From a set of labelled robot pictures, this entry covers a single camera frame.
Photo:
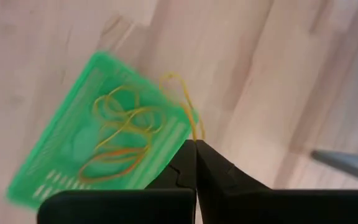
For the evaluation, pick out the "orange rubber band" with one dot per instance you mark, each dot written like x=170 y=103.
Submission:
x=117 y=152

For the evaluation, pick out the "yellow rubber band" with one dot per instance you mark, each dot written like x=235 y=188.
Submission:
x=135 y=111
x=117 y=90
x=189 y=112

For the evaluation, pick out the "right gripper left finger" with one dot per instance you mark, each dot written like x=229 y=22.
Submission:
x=179 y=180

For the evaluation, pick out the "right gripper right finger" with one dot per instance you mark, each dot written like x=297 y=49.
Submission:
x=222 y=193

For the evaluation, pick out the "grey perforated metal riser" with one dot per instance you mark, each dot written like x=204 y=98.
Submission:
x=346 y=165

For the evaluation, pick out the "green plastic basket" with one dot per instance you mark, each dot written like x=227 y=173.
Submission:
x=67 y=140

